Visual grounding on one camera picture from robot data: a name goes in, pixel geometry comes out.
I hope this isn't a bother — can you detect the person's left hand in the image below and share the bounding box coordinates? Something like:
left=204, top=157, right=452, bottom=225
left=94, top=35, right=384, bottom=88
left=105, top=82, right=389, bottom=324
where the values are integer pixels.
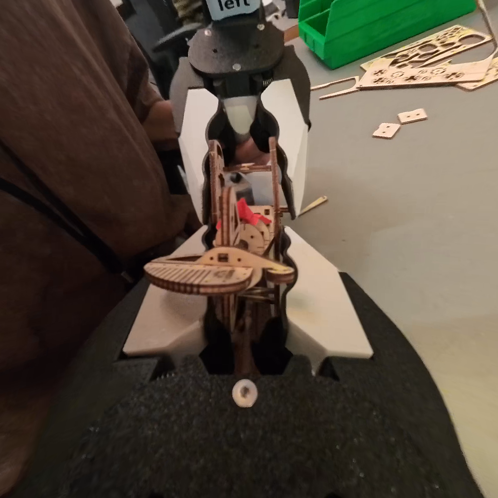
left=233, top=134, right=274, bottom=165

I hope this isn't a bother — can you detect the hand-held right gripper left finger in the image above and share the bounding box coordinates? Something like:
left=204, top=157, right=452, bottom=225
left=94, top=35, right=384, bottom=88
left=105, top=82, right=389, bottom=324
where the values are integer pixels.
left=123, top=226, right=215, bottom=362

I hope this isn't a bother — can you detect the thin wooden frame offcut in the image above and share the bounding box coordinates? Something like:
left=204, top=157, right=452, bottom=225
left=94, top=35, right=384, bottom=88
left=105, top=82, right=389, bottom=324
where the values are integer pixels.
left=476, top=0, right=498, bottom=63

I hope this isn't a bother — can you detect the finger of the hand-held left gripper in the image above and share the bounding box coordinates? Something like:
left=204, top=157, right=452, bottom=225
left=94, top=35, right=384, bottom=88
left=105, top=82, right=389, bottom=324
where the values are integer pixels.
left=260, top=77, right=310, bottom=218
left=177, top=89, right=220, bottom=226

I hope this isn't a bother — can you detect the grey desk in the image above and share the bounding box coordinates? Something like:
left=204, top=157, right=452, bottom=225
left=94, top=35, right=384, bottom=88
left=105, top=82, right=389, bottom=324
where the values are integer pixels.
left=280, top=0, right=498, bottom=498

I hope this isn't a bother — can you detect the small square wooden piece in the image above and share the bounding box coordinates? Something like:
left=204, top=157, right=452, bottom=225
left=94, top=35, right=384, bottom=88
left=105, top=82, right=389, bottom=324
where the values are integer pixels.
left=396, top=108, right=428, bottom=125
left=372, top=122, right=402, bottom=140

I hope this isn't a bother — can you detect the black lanyard strap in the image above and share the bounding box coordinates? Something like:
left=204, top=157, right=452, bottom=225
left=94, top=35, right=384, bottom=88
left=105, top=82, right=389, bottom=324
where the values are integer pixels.
left=0, top=177, right=127, bottom=275

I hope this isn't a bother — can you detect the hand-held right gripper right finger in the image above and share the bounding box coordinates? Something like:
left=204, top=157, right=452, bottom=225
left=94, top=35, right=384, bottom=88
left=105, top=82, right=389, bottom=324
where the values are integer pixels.
left=282, top=226, right=374, bottom=376

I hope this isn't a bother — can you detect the pointed wooden stick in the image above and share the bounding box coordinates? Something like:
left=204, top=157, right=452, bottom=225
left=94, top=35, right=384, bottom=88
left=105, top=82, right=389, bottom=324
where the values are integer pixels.
left=297, top=195, right=328, bottom=217

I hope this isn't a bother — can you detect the green plastic bin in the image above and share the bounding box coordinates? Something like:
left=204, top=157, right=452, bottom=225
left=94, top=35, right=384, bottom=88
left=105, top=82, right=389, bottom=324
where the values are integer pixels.
left=298, top=0, right=477, bottom=71

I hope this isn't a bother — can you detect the person's left forearm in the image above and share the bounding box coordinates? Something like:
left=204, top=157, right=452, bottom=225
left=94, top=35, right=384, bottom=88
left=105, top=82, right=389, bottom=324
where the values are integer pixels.
left=150, top=97, right=183, bottom=152

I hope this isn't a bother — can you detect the wooden parts sheet with prongs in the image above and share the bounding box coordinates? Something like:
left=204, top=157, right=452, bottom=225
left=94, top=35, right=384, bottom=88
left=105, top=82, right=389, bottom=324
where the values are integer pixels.
left=319, top=25, right=493, bottom=100

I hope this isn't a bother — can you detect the wooden model airplane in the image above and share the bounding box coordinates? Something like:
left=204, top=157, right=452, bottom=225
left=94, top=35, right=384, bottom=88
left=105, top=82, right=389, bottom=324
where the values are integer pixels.
left=143, top=137, right=299, bottom=351

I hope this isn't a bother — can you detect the narrow wooden parts sheet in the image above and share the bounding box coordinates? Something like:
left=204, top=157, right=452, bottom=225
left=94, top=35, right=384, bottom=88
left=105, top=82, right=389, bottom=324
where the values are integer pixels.
left=453, top=58, right=498, bottom=92

